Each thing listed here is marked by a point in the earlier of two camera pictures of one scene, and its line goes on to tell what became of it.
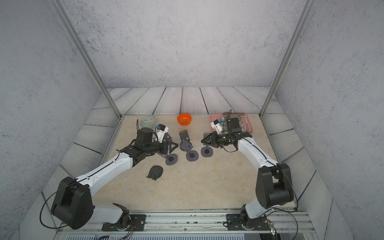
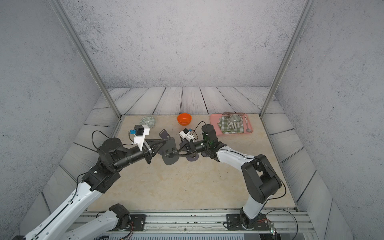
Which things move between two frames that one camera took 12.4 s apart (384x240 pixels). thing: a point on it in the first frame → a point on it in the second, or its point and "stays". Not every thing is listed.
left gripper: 168,150 → 148,151
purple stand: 192,155 stays
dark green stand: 155,172 → 169,151
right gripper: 214,139 → 191,147
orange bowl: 184,119 stays
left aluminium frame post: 67,24 stays
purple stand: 167,137 stays
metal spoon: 248,126 stays
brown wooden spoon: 226,113 stays
